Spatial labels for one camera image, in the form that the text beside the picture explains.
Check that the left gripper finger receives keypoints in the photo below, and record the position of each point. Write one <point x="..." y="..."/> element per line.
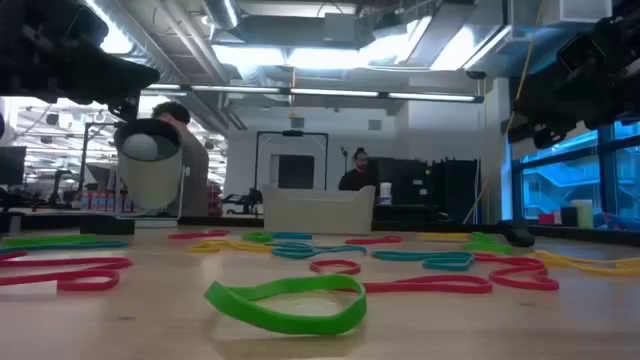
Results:
<point x="126" y="107"/>
<point x="115" y="80"/>

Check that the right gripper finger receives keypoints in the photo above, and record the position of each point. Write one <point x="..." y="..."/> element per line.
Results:
<point x="552" y="135"/>
<point x="530" y="115"/>

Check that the yellow rubber band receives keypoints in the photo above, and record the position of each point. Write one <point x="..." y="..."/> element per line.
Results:
<point x="245" y="246"/>
<point x="442" y="236"/>
<point x="552" y="258"/>

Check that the green rubber band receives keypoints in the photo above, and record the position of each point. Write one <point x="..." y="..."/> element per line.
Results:
<point x="45" y="240"/>
<point x="300" y="327"/>
<point x="487" y="247"/>
<point x="257" y="239"/>

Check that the blue rubber band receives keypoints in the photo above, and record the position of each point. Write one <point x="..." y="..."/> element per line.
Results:
<point x="395" y="255"/>
<point x="100" y="245"/>
<point x="295" y="235"/>
<point x="345" y="248"/>

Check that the black background robot arm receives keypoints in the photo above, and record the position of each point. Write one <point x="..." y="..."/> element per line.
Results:
<point x="245" y="200"/>

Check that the white plastic bin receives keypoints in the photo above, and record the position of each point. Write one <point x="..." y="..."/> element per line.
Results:
<point x="320" y="212"/>

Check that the blue tinted window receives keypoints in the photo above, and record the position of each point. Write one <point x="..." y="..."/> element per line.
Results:
<point x="560" y="185"/>

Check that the open laptop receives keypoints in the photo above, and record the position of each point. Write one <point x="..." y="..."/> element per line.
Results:
<point x="102" y="175"/>

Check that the white cylindrical lamp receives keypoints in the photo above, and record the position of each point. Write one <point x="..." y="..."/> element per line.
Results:
<point x="150" y="180"/>

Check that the black container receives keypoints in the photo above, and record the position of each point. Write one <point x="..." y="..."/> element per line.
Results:
<point x="567" y="216"/>

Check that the white ceiling unit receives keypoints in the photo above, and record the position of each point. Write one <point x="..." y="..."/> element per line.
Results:
<point x="575" y="12"/>

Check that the small red box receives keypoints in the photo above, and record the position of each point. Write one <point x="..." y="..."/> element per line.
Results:
<point x="546" y="219"/>

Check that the pale green container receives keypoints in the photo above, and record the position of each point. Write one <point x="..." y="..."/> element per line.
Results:
<point x="584" y="214"/>

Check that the person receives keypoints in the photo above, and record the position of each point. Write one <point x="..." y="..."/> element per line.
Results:
<point x="197" y="170"/>
<point x="356" y="181"/>

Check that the red blue bottle pack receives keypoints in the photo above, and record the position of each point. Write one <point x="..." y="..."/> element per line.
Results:
<point x="105" y="201"/>

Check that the blue cloth bundle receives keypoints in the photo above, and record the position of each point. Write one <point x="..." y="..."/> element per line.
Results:
<point x="617" y="222"/>

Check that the black cabinet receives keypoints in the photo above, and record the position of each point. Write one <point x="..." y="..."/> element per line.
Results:
<point x="450" y="190"/>

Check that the black computer monitor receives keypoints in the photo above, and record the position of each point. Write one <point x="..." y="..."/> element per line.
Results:
<point x="12" y="165"/>

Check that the red stacked items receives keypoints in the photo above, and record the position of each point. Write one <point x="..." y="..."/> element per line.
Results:
<point x="215" y="200"/>

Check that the white wipes canister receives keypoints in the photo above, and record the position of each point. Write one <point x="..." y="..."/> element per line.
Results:
<point x="386" y="194"/>

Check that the black tripod stand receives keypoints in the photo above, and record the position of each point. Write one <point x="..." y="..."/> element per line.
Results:
<point x="344" y="155"/>

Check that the long ceiling light strip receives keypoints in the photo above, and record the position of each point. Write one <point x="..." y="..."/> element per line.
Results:
<point x="330" y="92"/>

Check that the grey ceiling unit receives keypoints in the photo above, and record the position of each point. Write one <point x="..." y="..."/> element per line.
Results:
<point x="340" y="27"/>

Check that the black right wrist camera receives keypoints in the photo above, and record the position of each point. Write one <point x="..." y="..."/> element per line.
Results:
<point x="580" y="50"/>

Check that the black metal gantry frame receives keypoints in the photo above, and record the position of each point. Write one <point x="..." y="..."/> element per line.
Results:
<point x="84" y="155"/>
<point x="292" y="133"/>

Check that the black ceiling camera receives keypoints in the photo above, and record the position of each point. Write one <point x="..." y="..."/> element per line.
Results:
<point x="476" y="75"/>

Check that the silver round air duct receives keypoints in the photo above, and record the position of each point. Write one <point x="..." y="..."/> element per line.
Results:
<point x="222" y="12"/>

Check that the grey wall vent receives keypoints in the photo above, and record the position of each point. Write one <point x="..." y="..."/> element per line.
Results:
<point x="375" y="125"/>
<point x="297" y="123"/>

